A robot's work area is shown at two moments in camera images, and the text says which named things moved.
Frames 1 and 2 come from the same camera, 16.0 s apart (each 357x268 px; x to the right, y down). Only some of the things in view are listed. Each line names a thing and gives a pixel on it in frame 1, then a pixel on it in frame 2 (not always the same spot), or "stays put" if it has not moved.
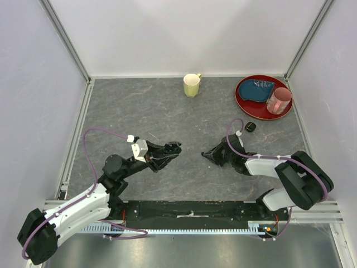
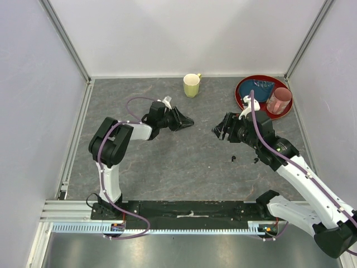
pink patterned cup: [279, 100] stays put
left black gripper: [155, 157] → [179, 119]
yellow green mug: [192, 82] stays put
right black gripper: [213, 154] → [231, 120]
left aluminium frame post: [49, 9] stays put
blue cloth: [255, 90] stays put
